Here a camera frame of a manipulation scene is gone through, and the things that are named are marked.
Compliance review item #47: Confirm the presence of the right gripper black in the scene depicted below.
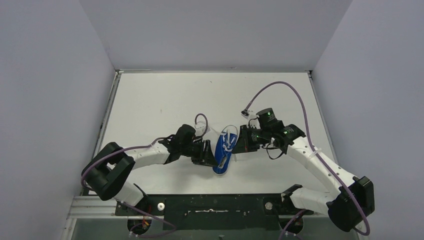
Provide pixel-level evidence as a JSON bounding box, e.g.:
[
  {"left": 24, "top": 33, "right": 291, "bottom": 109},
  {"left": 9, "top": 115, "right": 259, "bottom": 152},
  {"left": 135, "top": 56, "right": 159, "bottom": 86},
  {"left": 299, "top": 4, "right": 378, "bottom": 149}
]
[{"left": 232, "top": 124, "right": 271, "bottom": 155}]

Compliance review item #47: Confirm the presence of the white shoelace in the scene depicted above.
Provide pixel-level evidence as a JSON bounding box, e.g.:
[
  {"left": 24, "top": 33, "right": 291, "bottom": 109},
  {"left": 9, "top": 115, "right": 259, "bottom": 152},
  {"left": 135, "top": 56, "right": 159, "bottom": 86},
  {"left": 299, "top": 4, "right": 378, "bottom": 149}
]
[{"left": 218, "top": 130, "right": 238, "bottom": 165}]

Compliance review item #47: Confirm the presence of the blue canvas sneaker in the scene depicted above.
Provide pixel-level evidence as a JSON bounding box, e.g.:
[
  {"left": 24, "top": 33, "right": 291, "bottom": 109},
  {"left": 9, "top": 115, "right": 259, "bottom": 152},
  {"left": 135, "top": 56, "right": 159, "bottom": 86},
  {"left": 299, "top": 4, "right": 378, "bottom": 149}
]
[{"left": 212, "top": 124, "right": 239, "bottom": 175}]

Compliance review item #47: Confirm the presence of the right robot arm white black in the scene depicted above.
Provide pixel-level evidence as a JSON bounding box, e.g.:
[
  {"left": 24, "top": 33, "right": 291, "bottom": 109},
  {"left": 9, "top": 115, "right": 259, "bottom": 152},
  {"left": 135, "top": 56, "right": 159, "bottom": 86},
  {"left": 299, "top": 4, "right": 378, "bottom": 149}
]
[{"left": 232, "top": 107, "right": 375, "bottom": 232}]

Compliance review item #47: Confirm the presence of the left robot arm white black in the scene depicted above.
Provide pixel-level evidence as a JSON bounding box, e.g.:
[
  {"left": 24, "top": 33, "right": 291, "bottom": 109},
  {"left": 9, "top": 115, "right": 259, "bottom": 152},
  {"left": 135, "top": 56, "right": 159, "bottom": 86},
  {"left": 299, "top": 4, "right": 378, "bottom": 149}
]
[{"left": 81, "top": 124, "right": 218, "bottom": 214}]

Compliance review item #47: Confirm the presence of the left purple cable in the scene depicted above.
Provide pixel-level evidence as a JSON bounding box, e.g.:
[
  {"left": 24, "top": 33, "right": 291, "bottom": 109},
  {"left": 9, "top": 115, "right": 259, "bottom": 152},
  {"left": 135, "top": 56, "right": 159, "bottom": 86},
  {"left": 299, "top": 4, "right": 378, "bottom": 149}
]
[{"left": 80, "top": 113, "right": 209, "bottom": 239}]

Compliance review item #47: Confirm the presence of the purple cable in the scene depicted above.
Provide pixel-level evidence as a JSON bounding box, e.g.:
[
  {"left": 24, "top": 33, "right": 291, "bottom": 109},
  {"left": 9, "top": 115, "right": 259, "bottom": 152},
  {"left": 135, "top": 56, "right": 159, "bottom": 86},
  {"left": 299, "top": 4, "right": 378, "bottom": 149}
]
[
  {"left": 243, "top": 81, "right": 371, "bottom": 240},
  {"left": 80, "top": 113, "right": 209, "bottom": 239}
]

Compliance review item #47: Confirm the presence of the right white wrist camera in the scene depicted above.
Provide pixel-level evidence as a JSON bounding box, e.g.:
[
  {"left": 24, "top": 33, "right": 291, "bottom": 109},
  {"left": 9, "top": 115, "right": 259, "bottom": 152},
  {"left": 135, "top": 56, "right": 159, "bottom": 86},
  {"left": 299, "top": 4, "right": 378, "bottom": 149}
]
[{"left": 240, "top": 109, "right": 258, "bottom": 125}]

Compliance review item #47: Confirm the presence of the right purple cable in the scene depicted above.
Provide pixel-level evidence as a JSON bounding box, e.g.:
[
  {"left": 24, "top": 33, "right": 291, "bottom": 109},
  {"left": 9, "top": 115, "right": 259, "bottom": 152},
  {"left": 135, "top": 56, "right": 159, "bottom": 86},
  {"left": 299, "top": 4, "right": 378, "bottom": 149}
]
[{"left": 243, "top": 81, "right": 371, "bottom": 240}]

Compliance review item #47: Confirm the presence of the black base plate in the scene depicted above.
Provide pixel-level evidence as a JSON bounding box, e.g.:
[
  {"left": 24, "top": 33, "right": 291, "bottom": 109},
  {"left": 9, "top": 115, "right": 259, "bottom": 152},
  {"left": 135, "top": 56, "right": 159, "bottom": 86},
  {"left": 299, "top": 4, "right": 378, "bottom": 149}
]
[{"left": 115, "top": 193, "right": 300, "bottom": 231}]

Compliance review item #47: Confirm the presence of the right side aluminium rail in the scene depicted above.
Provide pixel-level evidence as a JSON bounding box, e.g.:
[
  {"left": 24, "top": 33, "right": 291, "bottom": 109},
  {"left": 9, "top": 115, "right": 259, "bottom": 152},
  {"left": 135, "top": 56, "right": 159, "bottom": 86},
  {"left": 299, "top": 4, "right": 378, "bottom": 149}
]
[{"left": 305, "top": 70, "right": 339, "bottom": 164}]

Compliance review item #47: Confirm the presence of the aluminium rail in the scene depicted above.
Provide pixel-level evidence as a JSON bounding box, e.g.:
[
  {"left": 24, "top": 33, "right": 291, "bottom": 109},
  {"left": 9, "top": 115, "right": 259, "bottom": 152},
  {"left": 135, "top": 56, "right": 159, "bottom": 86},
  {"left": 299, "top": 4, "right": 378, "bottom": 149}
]
[
  {"left": 305, "top": 70, "right": 339, "bottom": 164},
  {"left": 93, "top": 69, "right": 124, "bottom": 157},
  {"left": 67, "top": 196, "right": 125, "bottom": 219}
]

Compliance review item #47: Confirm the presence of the left side aluminium rail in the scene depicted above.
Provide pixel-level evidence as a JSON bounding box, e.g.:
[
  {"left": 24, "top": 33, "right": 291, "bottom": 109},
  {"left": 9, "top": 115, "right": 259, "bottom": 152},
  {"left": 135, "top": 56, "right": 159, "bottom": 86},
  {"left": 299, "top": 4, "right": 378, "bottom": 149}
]
[{"left": 93, "top": 69, "right": 124, "bottom": 157}]

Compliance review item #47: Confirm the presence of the aluminium front rail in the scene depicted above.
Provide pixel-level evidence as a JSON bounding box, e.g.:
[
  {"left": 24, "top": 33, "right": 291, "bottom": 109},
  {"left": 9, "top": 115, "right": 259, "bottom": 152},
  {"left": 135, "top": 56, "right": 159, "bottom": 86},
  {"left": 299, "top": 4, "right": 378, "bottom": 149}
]
[{"left": 67, "top": 196, "right": 125, "bottom": 219}]

